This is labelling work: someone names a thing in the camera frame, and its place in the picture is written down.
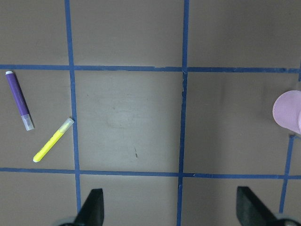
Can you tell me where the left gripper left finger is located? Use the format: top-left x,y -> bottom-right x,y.
72,188 -> 104,226

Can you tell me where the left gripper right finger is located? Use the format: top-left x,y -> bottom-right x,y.
236,186 -> 280,226

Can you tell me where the purple pen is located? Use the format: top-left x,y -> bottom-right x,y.
5,71 -> 34,131

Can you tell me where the pink mesh cup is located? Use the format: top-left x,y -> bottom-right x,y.
272,90 -> 301,134

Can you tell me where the yellow highlighter pen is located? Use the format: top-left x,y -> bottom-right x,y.
32,118 -> 74,163

